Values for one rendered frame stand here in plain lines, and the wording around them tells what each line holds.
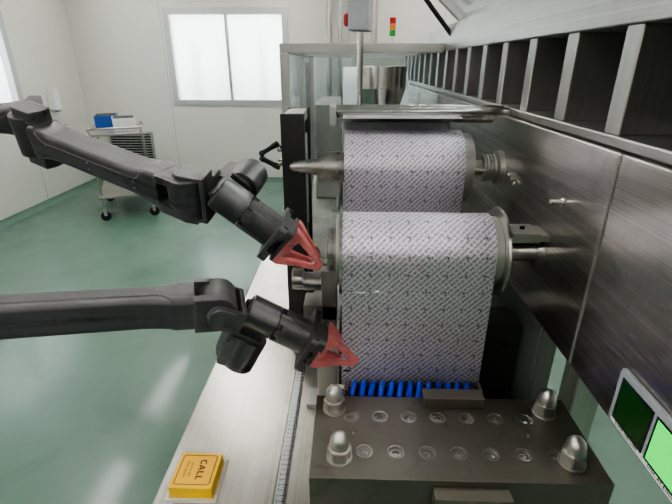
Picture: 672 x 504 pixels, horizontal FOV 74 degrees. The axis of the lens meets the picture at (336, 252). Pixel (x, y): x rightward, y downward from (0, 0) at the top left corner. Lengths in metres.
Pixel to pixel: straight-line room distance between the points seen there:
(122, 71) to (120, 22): 0.58
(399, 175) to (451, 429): 0.46
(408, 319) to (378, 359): 0.09
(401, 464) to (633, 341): 0.33
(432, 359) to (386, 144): 0.41
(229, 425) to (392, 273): 0.45
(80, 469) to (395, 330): 1.77
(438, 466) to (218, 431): 0.43
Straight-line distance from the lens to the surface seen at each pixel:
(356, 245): 0.68
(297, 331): 0.72
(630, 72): 0.65
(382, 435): 0.71
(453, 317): 0.75
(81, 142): 0.91
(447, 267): 0.70
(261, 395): 0.98
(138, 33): 6.75
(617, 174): 0.63
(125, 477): 2.18
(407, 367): 0.79
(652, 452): 0.59
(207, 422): 0.95
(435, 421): 0.75
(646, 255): 0.58
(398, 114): 0.93
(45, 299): 0.73
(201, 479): 0.83
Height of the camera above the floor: 1.53
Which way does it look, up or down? 23 degrees down
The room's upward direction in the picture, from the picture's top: straight up
